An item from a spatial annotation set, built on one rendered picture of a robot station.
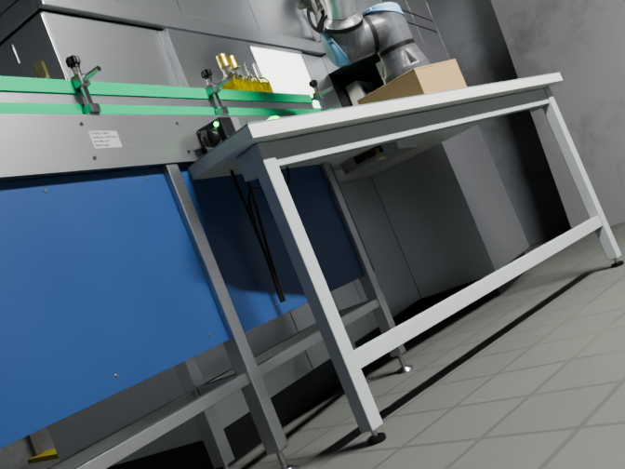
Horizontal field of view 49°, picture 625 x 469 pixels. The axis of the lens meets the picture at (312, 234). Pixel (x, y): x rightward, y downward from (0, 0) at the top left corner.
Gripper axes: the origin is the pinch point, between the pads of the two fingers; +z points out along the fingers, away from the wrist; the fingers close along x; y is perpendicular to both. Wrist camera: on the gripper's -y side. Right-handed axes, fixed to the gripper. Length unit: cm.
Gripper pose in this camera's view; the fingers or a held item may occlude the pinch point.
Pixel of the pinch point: (320, 11)
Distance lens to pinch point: 237.5
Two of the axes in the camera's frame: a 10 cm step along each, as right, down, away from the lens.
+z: 3.8, 9.2, -0.5
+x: -4.8, 1.5, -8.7
